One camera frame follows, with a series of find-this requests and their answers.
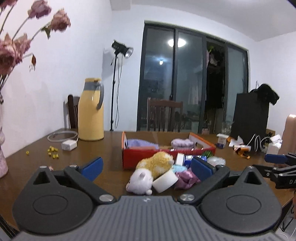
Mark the red cardboard box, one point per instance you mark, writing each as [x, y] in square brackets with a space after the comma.
[132, 155]

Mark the purple textured vase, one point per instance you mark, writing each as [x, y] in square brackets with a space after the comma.
[3, 163]

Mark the clear drinking glass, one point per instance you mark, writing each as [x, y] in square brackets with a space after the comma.
[226, 128]

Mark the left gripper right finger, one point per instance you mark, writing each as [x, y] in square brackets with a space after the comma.
[212, 178]

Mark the black bag on table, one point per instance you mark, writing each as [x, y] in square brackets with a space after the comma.
[250, 117]

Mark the white tissue box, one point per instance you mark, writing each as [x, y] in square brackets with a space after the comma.
[274, 145]

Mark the pink suitcase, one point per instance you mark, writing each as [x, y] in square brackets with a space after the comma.
[288, 144]

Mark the white crumpled paper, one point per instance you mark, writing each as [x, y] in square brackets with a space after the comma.
[235, 142]

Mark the small white milk carton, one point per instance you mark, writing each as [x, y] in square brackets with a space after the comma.
[222, 140]

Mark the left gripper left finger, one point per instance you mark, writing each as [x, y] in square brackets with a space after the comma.
[82, 178]

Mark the dark chair beside jug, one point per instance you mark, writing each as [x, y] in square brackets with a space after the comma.
[72, 104]

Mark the yellow thermos jug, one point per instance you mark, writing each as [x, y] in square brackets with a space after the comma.
[90, 110]

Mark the yellow crumbs cluster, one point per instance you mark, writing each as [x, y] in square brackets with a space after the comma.
[51, 151]

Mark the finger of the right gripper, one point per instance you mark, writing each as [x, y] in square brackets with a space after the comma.
[288, 158]

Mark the blue plush toy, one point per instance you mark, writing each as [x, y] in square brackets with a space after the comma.
[178, 168]

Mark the sliding glass door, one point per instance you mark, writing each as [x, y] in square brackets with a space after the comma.
[203, 72]

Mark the dried pink roses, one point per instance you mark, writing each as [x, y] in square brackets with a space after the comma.
[15, 48]

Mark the purple drawstring pouch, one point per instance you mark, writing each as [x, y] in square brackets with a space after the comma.
[138, 143]

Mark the studio light on stand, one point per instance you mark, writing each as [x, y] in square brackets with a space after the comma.
[121, 52]

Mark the white plastic bag ball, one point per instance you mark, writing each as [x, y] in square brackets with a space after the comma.
[214, 161]

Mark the wooden chair behind table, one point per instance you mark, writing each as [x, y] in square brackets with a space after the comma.
[164, 115]

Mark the black garment on bag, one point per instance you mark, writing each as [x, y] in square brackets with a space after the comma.
[266, 94]

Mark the lilac fluffy towel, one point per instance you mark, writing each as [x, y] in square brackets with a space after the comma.
[179, 143]

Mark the yellow white plush hamster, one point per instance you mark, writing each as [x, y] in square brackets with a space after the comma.
[146, 171]

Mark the white charger block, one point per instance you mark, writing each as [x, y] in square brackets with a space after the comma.
[69, 145]

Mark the blue tissue pack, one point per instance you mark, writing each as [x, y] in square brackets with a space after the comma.
[188, 159]

